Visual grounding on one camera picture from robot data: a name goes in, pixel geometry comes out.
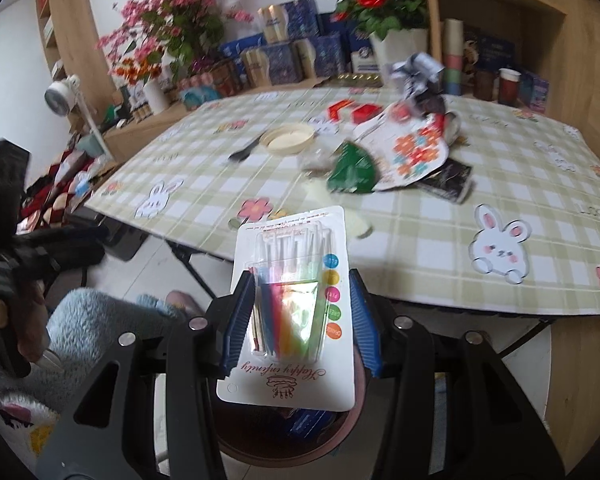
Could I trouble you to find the red cigarette pack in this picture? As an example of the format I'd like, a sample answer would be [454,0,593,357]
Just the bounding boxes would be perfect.
[327,100,384,125]

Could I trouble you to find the brown plastic trash bin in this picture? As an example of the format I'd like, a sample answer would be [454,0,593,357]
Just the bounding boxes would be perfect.
[211,356,367,468]

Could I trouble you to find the person left hand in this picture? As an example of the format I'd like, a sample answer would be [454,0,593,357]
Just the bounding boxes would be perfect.
[0,282,50,363]

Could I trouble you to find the white vase orange flowers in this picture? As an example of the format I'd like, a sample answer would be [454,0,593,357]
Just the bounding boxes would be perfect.
[112,55,170,115]

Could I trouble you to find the stack of pastel cups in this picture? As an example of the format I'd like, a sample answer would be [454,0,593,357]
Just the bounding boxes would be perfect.
[442,18,464,96]

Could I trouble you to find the grey white paper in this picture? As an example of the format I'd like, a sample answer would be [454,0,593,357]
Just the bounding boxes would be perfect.
[389,52,446,116]

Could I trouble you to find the green carton piece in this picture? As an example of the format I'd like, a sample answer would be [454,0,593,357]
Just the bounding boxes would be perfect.
[327,141,379,194]

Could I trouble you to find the black plastic fork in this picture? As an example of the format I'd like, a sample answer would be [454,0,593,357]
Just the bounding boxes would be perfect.
[227,133,263,164]

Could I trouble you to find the floral white plastic package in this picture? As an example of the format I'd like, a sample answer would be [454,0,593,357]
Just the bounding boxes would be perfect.
[353,101,450,192]

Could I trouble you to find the blue cardboard box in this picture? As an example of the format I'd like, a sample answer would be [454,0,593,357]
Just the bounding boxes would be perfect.
[285,408,336,440]

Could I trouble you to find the white desk fan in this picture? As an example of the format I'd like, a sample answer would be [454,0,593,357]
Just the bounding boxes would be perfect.
[44,75,114,160]

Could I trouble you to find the cream round lid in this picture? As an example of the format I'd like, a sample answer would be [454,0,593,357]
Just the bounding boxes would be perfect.
[259,122,315,156]

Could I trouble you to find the black folding table frame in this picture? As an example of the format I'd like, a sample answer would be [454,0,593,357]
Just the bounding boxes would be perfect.
[166,240,552,367]

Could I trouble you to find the green plaid bunny tablecloth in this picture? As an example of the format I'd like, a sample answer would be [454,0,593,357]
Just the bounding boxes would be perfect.
[88,88,600,316]

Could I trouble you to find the red cup on shelf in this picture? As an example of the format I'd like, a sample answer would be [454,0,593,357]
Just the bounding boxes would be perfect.
[498,68,521,106]

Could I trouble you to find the colourful candle pack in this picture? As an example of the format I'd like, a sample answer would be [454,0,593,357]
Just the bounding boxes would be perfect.
[216,206,355,412]

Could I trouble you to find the white flower pot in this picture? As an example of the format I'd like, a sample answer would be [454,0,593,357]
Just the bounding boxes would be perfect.
[370,28,429,87]

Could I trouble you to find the black foil packet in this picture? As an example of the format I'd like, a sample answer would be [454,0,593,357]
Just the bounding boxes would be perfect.
[415,158,472,204]

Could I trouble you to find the dark blue gift box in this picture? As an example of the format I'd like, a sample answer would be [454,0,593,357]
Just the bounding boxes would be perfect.
[240,42,303,88]

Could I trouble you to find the pink blossom plant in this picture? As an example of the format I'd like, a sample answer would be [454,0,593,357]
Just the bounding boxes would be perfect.
[97,0,253,84]

